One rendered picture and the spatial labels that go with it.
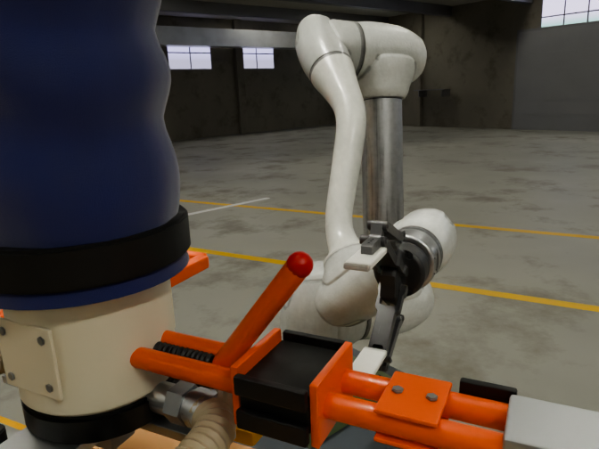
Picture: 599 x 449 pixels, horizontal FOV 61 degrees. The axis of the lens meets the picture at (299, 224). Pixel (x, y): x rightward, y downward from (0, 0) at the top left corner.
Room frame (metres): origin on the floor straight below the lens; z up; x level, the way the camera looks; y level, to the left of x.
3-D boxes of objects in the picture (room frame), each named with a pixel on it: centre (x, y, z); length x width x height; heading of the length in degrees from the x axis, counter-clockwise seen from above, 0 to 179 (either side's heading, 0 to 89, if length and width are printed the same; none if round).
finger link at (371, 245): (0.58, -0.09, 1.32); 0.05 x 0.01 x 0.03; 154
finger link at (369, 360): (0.56, -0.07, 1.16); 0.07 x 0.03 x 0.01; 154
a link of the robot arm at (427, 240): (0.74, -0.17, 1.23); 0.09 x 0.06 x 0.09; 64
